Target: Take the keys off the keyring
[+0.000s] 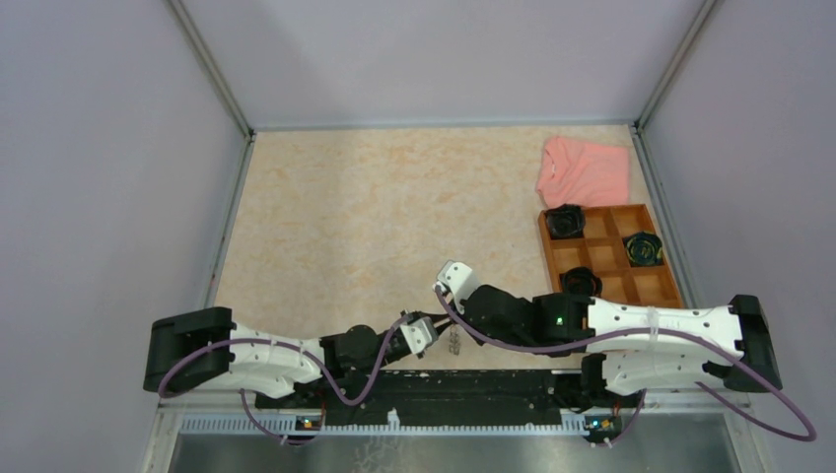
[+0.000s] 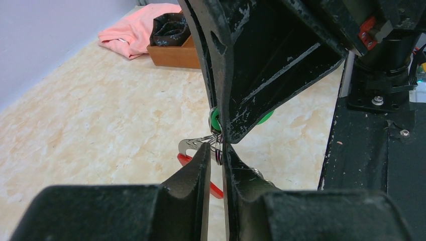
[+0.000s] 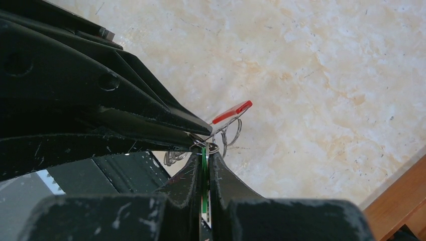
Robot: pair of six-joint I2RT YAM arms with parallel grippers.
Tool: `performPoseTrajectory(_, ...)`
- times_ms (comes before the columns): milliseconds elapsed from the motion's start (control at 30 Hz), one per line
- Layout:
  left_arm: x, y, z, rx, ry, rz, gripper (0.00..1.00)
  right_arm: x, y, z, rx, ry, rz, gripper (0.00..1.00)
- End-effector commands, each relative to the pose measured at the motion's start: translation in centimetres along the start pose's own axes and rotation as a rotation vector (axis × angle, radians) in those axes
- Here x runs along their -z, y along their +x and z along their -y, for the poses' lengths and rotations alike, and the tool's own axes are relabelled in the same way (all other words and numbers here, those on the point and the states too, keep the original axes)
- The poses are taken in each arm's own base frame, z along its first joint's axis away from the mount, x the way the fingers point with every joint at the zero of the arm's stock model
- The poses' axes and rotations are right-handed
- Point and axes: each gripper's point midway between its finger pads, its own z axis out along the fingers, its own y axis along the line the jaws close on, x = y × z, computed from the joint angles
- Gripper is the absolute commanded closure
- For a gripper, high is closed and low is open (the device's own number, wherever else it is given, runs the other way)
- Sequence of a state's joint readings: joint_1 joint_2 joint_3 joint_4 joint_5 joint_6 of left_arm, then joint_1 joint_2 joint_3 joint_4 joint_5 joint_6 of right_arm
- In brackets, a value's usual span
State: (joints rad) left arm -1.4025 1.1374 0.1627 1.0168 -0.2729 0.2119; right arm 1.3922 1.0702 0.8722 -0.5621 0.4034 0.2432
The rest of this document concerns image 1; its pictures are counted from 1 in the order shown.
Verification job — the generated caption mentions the metal keyring with red handle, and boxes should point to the metal keyring with red handle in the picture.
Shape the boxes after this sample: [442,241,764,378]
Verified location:
[448,325,461,357]

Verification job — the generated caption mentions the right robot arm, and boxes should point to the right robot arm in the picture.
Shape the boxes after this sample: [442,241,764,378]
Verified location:
[453,285,783,406]

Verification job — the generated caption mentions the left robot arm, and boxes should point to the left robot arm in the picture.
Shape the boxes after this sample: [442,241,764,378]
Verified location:
[143,306,452,408]

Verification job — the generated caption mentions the black red coil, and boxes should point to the black red coil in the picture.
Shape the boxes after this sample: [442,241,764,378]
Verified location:
[559,266,603,297]

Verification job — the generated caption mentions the wooden compartment tray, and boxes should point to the wooden compartment tray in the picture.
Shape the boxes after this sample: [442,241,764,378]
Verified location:
[537,204,685,308]

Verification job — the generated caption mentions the black coil top left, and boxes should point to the black coil top left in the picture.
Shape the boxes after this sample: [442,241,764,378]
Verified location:
[544,204,586,240]

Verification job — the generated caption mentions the black yellow coil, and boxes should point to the black yellow coil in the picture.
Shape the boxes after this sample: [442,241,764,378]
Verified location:
[622,232,663,267]

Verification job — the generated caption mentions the pink folded cloth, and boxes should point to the pink folded cloth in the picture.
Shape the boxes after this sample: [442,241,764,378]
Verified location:
[535,136,631,209]

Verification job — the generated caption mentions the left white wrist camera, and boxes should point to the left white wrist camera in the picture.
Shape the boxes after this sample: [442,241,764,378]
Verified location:
[399,316,439,358]

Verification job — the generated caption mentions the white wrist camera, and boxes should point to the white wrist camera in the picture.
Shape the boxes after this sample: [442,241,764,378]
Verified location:
[399,316,439,358]
[434,260,481,313]

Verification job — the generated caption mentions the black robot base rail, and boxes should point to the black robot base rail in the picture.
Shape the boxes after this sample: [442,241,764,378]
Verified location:
[255,369,645,429]

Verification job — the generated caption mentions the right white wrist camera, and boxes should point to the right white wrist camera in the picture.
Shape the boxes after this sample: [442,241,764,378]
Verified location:
[434,260,481,313]

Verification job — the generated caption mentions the aluminium frame right rail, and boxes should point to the aluminium frame right rail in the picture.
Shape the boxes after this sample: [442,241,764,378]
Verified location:
[630,0,724,307]

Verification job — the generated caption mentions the aluminium frame rail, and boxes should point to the aluminium frame rail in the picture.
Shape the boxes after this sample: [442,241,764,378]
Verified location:
[630,0,724,307]
[164,0,257,308]

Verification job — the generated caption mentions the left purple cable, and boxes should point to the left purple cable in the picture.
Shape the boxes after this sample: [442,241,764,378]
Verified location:
[156,311,419,448]

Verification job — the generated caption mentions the purple cable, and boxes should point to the purple cable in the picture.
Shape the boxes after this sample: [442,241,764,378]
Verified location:
[156,311,419,448]
[434,287,817,443]

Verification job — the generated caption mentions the white slotted cable duct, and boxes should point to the white slotted cable duct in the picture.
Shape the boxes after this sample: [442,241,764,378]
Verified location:
[179,410,589,437]

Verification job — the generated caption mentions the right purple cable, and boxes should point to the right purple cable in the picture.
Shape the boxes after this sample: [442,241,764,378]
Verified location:
[434,287,817,443]

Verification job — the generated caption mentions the aluminium frame left rail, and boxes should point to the aluminium frame left rail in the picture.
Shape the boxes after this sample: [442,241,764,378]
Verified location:
[164,0,257,308]

